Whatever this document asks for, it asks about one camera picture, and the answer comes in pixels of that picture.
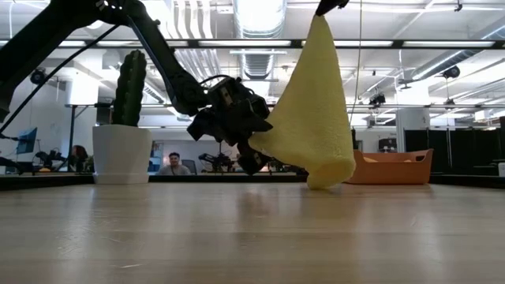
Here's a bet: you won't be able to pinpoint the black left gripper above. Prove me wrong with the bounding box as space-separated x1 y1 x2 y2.
186 96 275 176

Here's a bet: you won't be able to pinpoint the yellow microfiber towel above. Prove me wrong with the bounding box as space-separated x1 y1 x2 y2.
247 14 357 191

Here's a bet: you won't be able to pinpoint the orange plastic basket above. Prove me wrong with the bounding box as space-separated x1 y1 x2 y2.
346 148 434 185

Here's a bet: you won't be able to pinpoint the person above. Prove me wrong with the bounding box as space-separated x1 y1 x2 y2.
69 144 90 173
156 151 193 176

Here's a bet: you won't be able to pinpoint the white hexagonal plant pot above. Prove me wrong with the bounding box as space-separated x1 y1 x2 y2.
92 124 154 185

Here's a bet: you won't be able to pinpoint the shelf unit with red bins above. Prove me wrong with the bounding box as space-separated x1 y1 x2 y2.
377 137 399 155

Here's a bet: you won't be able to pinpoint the black partition panels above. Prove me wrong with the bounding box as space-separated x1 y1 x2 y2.
404 128 505 177

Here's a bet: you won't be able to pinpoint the blue screen monitor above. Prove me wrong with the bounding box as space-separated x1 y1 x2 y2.
15 126 39 155

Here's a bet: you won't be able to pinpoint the thin hanging cable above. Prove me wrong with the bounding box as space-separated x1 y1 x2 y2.
348 0 363 128

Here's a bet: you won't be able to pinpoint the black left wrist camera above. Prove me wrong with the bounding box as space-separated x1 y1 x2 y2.
207 75 256 114

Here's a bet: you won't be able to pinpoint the black station frame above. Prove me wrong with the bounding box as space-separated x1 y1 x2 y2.
64 103 116 173

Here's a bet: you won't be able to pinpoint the black aluminium table frame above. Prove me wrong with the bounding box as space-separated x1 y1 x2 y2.
0 171 505 189

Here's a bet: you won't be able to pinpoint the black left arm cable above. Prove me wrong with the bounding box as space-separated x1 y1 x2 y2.
0 24 122 125

